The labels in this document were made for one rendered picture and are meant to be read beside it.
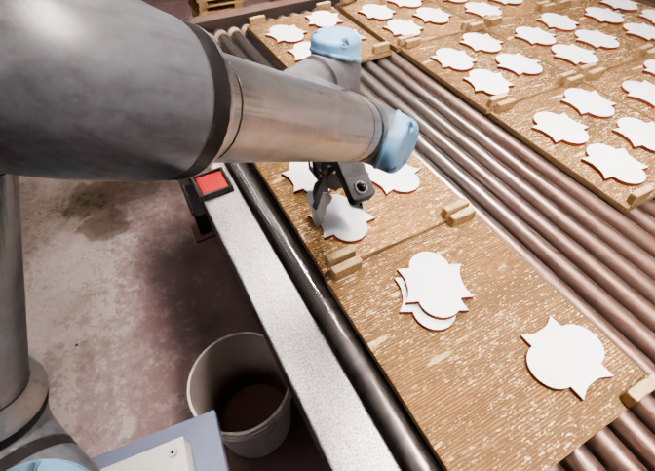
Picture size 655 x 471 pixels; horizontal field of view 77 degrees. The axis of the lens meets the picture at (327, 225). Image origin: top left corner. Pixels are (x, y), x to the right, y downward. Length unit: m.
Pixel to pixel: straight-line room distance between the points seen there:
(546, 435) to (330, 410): 0.30
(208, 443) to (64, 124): 0.58
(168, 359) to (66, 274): 0.70
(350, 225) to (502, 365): 0.36
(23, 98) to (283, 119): 0.16
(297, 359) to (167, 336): 1.21
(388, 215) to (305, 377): 0.36
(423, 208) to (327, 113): 0.55
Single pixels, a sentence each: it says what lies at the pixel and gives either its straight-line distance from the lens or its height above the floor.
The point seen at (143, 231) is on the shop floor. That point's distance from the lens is 2.25.
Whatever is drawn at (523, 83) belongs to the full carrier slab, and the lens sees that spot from 1.39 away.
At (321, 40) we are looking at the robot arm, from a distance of 0.63.
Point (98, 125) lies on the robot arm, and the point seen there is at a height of 1.44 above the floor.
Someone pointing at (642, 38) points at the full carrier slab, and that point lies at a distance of 1.86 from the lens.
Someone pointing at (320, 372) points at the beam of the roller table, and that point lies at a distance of 0.69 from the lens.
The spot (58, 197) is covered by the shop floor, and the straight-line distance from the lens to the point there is 2.65.
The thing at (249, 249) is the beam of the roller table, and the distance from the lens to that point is 0.83.
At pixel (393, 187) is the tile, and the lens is 0.90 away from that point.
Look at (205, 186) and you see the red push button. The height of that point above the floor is 0.93.
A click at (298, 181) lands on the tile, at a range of 0.90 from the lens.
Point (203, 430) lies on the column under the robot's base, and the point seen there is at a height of 0.87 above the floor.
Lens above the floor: 1.55
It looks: 48 degrees down
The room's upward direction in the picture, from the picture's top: straight up
